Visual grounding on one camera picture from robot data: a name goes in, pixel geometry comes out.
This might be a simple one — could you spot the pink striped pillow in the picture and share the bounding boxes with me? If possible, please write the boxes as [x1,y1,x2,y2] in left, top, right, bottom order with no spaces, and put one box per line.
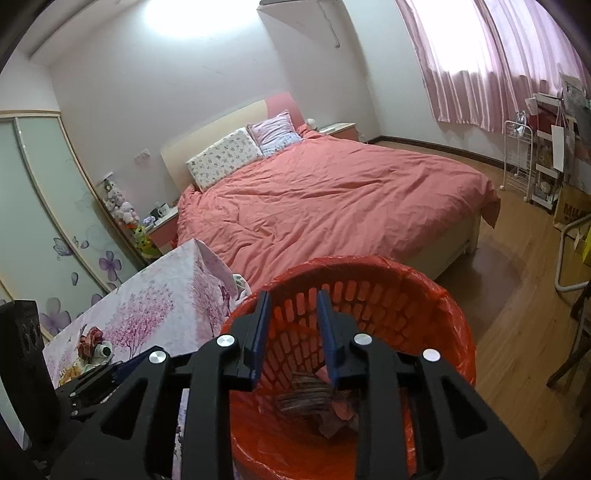
[247,110,304,156]

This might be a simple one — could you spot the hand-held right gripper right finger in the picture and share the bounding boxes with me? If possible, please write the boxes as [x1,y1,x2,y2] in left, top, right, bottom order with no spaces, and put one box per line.
[316,288,541,480]

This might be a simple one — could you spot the hanging plush toys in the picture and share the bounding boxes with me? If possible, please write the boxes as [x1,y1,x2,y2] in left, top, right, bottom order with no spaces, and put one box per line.
[103,179,158,260]

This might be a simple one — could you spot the yellow wrapper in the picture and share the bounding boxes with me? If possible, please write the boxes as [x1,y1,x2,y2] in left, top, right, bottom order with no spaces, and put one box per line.
[64,364,94,385]

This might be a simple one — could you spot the salmon duvet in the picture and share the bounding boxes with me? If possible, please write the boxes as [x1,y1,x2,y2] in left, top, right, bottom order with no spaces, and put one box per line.
[175,129,502,296]

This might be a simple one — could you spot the dark grey sock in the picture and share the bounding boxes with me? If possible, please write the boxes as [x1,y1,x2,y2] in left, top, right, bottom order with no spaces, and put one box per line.
[276,373,334,416]

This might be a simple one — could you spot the air conditioner pipe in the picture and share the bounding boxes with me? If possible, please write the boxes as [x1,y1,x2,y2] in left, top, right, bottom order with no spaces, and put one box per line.
[318,0,343,48]

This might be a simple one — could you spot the white metal tube frame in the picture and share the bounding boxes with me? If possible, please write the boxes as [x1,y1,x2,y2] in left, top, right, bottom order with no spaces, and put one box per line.
[555,216,591,292]

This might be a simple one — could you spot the white floral pillow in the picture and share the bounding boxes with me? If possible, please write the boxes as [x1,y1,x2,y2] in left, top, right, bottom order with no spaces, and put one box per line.
[185,128,264,192]

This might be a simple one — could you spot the white wire rack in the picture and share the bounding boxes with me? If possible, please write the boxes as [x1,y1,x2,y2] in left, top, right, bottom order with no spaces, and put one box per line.
[502,119,537,200]

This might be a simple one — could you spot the pink curtain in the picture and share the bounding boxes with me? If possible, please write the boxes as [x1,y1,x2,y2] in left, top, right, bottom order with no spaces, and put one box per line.
[396,0,591,133]

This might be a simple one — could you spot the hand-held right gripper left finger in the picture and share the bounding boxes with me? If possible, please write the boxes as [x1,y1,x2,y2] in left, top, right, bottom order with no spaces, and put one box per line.
[48,290,273,480]

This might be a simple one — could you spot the white paper bag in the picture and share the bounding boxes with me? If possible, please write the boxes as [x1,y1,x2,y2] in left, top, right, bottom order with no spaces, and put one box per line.
[549,124,576,172]

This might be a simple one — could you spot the red plastic laundry basket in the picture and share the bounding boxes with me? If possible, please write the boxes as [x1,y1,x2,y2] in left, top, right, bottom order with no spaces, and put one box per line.
[217,255,478,480]

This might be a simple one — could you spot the brown paper bag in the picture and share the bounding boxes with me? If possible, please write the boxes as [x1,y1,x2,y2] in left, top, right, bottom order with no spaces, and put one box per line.
[553,181,591,232]

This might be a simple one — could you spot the white storage cart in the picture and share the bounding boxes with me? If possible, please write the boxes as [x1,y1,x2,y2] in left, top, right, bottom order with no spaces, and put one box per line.
[530,92,579,209]

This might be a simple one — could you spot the sliding door wardrobe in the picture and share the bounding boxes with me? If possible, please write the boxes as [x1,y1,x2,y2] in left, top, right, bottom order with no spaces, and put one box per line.
[0,111,149,343]

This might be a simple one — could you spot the cream pink headboard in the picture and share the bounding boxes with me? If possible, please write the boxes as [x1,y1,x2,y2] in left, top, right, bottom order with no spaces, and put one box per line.
[159,92,308,195]

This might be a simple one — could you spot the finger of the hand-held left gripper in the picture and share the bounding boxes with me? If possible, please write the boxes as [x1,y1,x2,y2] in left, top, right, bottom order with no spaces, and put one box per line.
[54,360,140,418]

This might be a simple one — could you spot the dark red floral cloth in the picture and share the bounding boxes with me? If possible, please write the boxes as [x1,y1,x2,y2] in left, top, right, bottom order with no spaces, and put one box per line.
[78,326,105,357]

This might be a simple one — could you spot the orange plastic laundry basket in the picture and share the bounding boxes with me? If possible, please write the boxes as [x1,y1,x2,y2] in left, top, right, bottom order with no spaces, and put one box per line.
[222,265,476,480]

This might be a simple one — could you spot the pink white nightstand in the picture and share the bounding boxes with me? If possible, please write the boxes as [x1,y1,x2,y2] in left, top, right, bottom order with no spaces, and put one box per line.
[142,205,182,256]
[318,122,359,142]

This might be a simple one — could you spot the floral pink tablecloth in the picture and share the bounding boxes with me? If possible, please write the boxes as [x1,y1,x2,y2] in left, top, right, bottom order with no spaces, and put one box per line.
[41,237,253,480]

